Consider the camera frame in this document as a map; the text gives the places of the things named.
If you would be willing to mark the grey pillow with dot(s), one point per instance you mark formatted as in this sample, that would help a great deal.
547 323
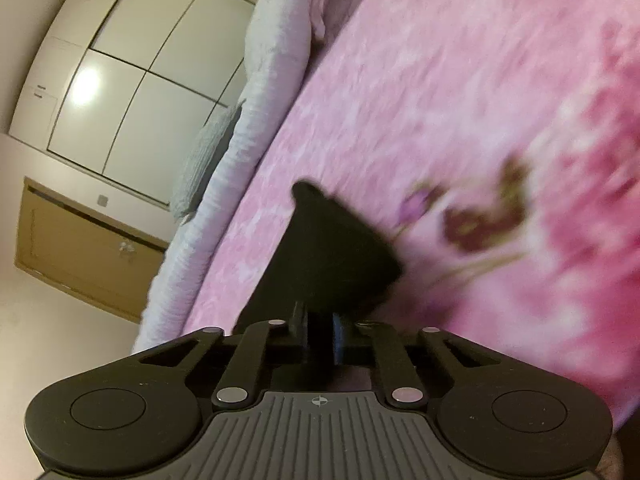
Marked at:
206 153

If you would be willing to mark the lilac folded quilt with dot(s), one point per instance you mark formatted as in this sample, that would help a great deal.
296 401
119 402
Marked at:
282 43

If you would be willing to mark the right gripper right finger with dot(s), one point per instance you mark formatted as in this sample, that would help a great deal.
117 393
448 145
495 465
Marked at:
374 342

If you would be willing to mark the white wardrobe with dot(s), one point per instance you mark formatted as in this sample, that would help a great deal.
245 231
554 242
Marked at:
121 88

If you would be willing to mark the black garment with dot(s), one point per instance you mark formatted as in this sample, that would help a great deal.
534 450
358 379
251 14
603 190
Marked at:
333 263

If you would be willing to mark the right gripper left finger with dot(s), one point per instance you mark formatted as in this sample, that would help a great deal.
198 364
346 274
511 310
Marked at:
269 328

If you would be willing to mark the wooden door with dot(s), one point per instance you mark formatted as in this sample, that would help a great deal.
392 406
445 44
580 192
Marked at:
88 255

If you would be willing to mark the pink rose bed blanket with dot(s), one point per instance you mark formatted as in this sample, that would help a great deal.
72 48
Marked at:
495 143

